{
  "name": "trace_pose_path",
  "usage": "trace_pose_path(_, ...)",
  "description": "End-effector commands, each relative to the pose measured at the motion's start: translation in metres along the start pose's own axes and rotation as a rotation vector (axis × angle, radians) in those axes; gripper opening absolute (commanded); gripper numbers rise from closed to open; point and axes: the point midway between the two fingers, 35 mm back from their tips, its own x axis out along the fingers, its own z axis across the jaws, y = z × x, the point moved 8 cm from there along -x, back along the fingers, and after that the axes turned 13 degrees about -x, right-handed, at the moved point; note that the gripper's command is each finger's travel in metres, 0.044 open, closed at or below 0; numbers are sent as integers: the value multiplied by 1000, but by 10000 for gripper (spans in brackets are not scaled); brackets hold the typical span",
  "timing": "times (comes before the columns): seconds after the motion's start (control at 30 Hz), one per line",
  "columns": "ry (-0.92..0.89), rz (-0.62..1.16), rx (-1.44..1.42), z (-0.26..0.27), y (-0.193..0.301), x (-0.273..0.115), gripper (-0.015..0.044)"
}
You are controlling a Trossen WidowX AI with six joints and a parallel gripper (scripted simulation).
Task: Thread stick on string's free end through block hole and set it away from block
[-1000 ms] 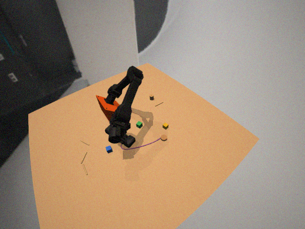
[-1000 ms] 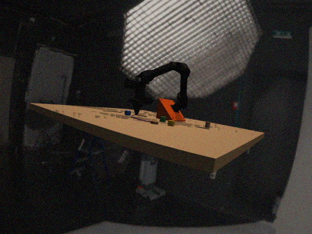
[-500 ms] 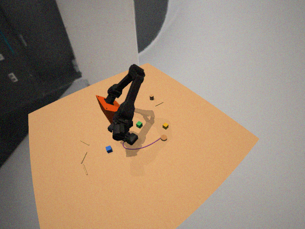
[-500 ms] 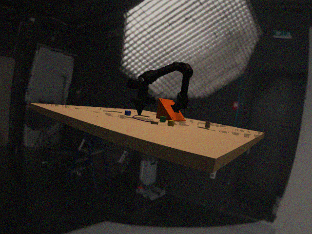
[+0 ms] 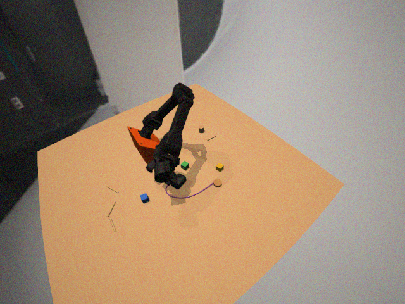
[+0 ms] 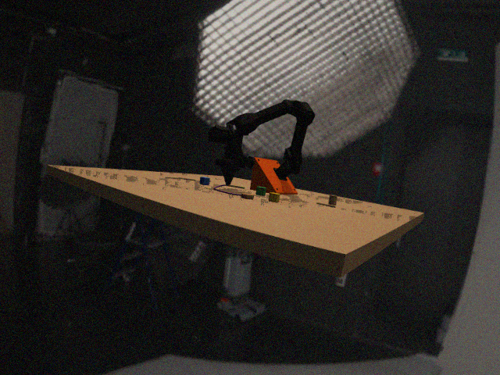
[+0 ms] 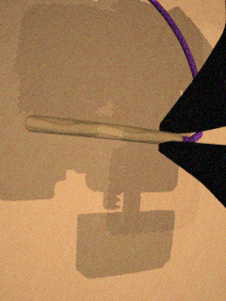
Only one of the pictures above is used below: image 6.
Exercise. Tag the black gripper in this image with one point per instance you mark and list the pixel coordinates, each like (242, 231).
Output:
(227, 163)

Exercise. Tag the small yellow block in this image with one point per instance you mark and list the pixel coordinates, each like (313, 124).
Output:
(274, 197)

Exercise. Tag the green block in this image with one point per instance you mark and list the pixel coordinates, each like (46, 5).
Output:
(261, 191)

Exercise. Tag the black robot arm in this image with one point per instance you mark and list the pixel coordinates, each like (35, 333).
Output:
(248, 122)

